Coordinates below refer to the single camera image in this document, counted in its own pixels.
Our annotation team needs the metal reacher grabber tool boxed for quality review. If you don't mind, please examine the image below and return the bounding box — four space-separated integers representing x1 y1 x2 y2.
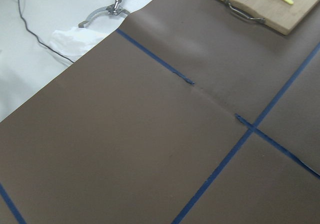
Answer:
78 0 130 28

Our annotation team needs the bamboo cutting board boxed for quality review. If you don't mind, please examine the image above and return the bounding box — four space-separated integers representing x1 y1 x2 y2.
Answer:
221 0 319 35

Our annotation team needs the thin black cable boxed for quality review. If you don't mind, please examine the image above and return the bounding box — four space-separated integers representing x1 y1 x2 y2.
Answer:
9 0 75 64

